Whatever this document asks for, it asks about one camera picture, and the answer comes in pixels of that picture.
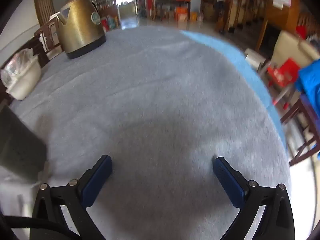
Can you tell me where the brown striped curtain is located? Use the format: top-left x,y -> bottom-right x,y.
34,0 -> 75,27

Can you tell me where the white step stool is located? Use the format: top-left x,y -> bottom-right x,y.
244,48 -> 266,71

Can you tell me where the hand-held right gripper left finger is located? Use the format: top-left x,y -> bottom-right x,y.
29,154 -> 112,240

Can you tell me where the gold electric kettle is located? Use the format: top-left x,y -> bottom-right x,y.
55,0 -> 107,60

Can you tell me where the red plastic chair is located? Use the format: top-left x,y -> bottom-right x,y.
266,58 -> 302,105

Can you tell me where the dark wooden chair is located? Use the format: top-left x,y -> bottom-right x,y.
280,97 -> 320,167

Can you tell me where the cream upholstered seat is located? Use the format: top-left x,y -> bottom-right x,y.
271,30 -> 320,68

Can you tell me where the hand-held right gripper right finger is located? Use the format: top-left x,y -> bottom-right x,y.
212,156 -> 296,240

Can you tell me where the white plastic basin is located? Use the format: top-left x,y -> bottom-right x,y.
5,55 -> 42,101

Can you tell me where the clear plastic bagged bowl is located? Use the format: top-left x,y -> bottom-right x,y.
0,49 -> 34,90

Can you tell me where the dark wooden sideboard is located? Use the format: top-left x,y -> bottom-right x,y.
0,20 -> 63,105

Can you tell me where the wooden stair railing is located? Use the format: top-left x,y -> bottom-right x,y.
222,0 -> 270,33

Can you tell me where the grey fleece blanket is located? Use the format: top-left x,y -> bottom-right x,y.
0,26 -> 292,240

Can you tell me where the bright blue plastic sheet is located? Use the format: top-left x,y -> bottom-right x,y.
295,59 -> 320,119

